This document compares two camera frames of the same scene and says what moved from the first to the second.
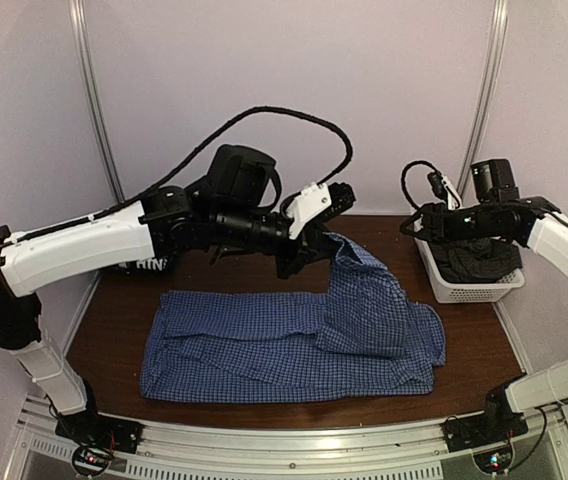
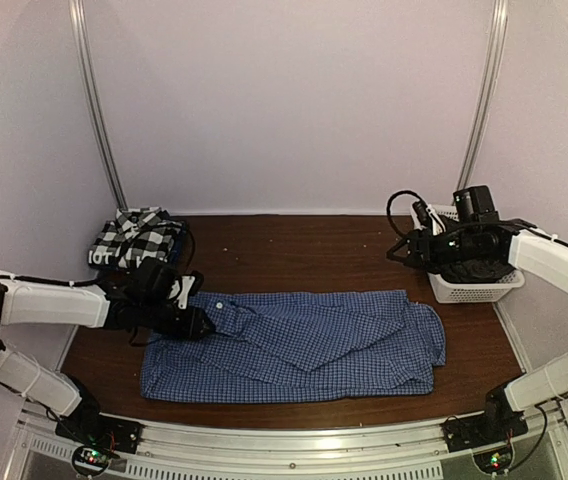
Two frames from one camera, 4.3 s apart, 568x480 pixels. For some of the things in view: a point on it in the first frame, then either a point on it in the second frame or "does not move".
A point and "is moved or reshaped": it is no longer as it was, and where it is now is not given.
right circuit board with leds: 494,461 does not move
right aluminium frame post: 486,100 does not move
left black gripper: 314,243 -> 191,327
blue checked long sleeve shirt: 359,338 is moved or reshaped
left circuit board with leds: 91,461 does not move
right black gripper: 431,223 -> 416,238
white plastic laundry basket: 447,292 does not move
